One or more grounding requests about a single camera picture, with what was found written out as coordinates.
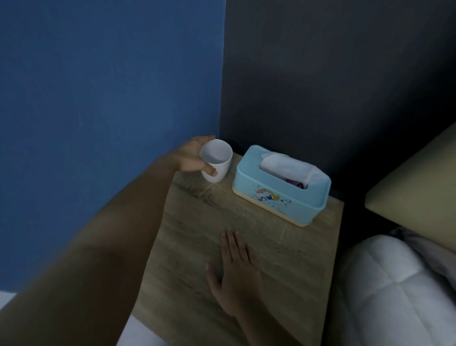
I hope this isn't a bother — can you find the person's left hand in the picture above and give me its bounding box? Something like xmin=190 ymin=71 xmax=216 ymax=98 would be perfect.
xmin=170 ymin=135 xmax=219 ymax=177

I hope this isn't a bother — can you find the person's right hand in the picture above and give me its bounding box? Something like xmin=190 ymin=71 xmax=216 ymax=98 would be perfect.
xmin=205 ymin=230 xmax=267 ymax=318

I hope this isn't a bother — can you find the white plastic cup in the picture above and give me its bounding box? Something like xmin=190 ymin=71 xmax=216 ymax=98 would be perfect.
xmin=199 ymin=139 xmax=233 ymax=184

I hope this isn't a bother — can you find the person's left forearm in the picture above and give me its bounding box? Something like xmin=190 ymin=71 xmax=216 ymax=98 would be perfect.
xmin=0 ymin=155 xmax=179 ymax=346

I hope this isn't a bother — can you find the person's right forearm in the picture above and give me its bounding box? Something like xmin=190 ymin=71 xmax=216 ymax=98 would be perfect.
xmin=232 ymin=300 xmax=304 ymax=346

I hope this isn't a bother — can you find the wooden bedside table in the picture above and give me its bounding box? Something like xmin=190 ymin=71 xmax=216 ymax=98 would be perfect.
xmin=118 ymin=151 xmax=345 ymax=346

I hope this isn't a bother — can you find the light blue tissue box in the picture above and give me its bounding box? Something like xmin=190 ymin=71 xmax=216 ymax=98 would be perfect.
xmin=232 ymin=144 xmax=332 ymax=228

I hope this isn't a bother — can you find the white tissue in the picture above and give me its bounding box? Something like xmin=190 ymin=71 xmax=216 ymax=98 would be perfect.
xmin=259 ymin=151 xmax=323 ymax=186

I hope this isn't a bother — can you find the white quilted duvet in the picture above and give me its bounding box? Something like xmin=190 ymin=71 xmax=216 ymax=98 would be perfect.
xmin=325 ymin=227 xmax=456 ymax=346

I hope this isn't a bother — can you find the beige cushion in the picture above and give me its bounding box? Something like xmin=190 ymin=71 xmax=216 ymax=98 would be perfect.
xmin=364 ymin=123 xmax=456 ymax=239

